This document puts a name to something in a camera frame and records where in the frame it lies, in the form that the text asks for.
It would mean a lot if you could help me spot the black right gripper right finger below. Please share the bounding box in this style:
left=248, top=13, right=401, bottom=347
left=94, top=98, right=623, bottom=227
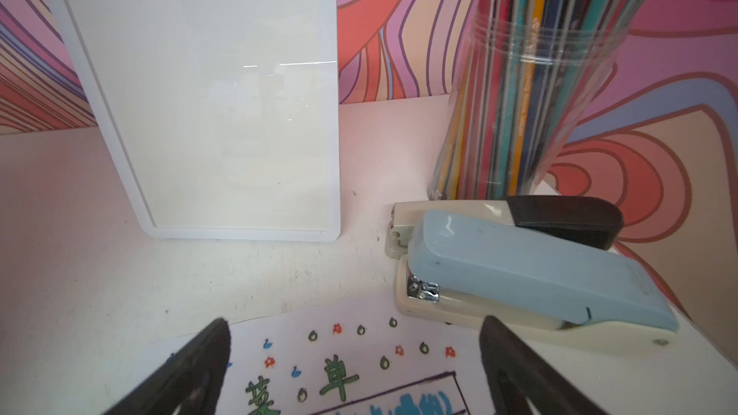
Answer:
left=480, top=316, right=605, bottom=414

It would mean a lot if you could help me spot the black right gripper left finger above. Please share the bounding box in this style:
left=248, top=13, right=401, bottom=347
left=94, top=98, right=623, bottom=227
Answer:
left=107, top=318, right=232, bottom=414

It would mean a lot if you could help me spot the black and beige stapler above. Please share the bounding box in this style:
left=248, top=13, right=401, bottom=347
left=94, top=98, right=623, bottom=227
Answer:
left=386, top=195, right=625, bottom=259

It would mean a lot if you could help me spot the white board right panel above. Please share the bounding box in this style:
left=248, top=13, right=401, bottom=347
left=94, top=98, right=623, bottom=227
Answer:
left=46, top=0, right=341, bottom=242

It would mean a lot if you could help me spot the hand-drawn colourful menu sheet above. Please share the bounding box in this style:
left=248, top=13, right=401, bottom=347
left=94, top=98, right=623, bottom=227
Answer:
left=123, top=290, right=503, bottom=415

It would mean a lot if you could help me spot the clear pencil holder cup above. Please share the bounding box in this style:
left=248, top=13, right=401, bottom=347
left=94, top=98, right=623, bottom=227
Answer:
left=429, top=0, right=645, bottom=200

